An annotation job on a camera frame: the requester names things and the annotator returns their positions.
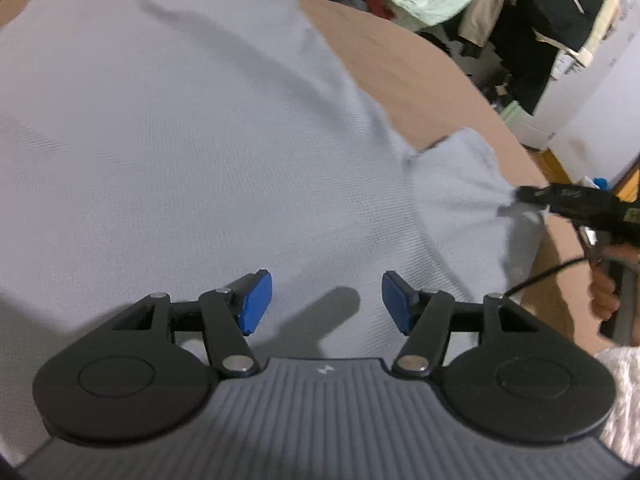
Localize person's right hand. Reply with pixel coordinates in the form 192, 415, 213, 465
589, 254, 640, 322

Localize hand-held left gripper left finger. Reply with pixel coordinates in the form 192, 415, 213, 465
112, 270, 273, 378

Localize person's white fluffy clothing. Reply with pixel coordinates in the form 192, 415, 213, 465
594, 344, 640, 467

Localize beige garment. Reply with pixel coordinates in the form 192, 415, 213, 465
456, 0, 518, 47

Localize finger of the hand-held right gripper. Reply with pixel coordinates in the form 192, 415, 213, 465
514, 185, 552, 208

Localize black jacket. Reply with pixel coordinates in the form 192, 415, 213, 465
492, 0, 615, 113

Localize grey shirt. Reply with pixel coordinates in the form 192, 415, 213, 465
0, 0, 546, 466

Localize white storage box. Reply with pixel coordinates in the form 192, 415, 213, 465
501, 100, 557, 150

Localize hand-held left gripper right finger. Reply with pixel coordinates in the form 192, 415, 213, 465
381, 270, 541, 378

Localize black cable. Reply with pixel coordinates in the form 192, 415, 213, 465
501, 256, 593, 299

